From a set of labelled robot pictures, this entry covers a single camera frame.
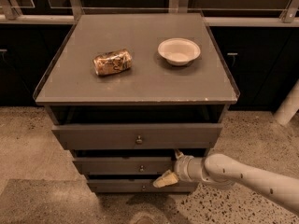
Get grey bottom drawer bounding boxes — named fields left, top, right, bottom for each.
left=87, top=179, right=198, bottom=193

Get grey drawer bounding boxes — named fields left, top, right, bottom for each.
left=52, top=123, right=222, bottom=150
left=87, top=179, right=198, bottom=193
left=73, top=157, right=175, bottom=175

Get white cylindrical robot base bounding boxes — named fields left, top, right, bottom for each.
left=274, top=80, right=299, bottom=125

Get grey top drawer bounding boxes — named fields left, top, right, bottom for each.
left=52, top=123, right=222, bottom=150

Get dark background cabinets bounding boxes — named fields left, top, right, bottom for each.
left=0, top=24, right=299, bottom=111

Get crushed orange soda can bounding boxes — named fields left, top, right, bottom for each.
left=93, top=49, right=133, bottom=76

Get white paper bowl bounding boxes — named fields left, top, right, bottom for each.
left=158, top=38, right=201, bottom=66

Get grey drawer cabinet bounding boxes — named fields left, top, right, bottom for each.
left=34, top=13, right=239, bottom=182

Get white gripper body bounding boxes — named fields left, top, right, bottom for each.
left=174, top=155, right=203, bottom=182

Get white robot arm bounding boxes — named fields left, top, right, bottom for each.
left=153, top=149, right=299, bottom=215

